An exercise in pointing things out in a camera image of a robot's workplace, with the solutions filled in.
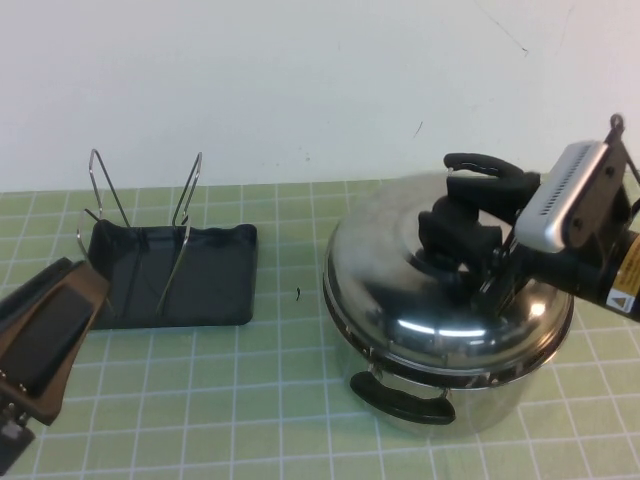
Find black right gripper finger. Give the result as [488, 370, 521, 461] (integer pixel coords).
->
[446, 172, 542, 222]
[418, 195, 504, 272]

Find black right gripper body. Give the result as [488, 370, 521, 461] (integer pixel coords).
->
[471, 233, 532, 315]

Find wire lid rack black tray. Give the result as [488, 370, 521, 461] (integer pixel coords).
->
[76, 148, 259, 331]

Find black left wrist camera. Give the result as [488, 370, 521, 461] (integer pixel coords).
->
[0, 288, 92, 402]

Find stainless steel pot lid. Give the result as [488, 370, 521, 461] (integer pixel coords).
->
[323, 172, 557, 375]

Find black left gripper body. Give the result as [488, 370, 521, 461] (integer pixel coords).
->
[0, 256, 76, 321]

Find stainless steel pot black handles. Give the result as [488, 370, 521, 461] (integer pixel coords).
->
[322, 151, 576, 442]

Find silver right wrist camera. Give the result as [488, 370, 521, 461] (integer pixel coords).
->
[513, 141, 617, 253]

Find black right camera cable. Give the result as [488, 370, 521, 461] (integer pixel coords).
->
[624, 149, 640, 214]

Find green grid tablecloth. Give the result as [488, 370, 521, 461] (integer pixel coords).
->
[0, 169, 640, 480]

